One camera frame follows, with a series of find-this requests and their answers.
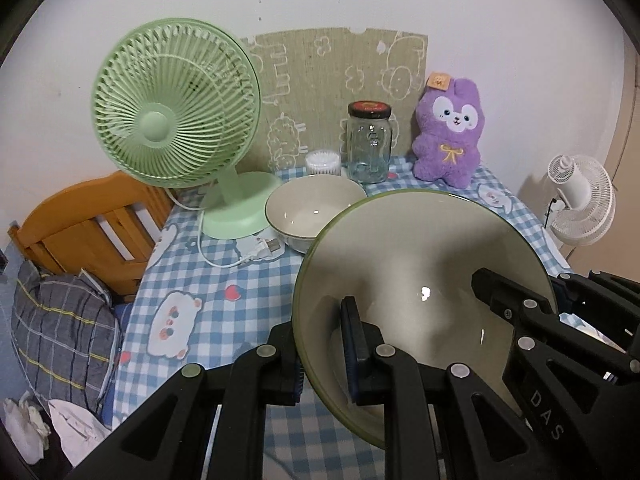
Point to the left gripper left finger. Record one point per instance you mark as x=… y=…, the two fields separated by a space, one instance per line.
x=204 y=422

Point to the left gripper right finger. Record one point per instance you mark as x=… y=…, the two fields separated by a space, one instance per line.
x=438 y=422

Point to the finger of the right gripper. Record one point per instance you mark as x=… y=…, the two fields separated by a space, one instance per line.
x=529 y=313
x=574 y=291

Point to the floral ceramic bowl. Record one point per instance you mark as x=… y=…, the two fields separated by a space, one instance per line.
x=407 y=257
x=300 y=208

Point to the beige door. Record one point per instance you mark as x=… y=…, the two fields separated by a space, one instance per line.
x=618 y=251

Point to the white standing fan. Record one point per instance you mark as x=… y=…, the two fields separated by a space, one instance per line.
x=584 y=206

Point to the blue checkered tablecloth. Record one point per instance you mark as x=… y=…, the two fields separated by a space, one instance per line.
x=239 y=306

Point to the grey plaid pillow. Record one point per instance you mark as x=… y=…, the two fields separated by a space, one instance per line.
x=65 y=334

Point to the purple plush bunny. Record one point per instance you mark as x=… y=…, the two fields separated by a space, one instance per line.
x=451 y=121

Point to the wooden bed headboard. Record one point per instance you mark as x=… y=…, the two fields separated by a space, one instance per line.
x=92 y=226

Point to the glass jar black lid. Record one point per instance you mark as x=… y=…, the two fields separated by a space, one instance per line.
x=369 y=135

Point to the cotton swab container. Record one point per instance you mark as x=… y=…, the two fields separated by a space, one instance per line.
x=324 y=162

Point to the green desk fan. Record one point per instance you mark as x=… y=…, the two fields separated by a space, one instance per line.
x=176 y=104

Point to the green patterned wall mat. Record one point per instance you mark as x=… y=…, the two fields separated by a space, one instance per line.
x=308 y=77

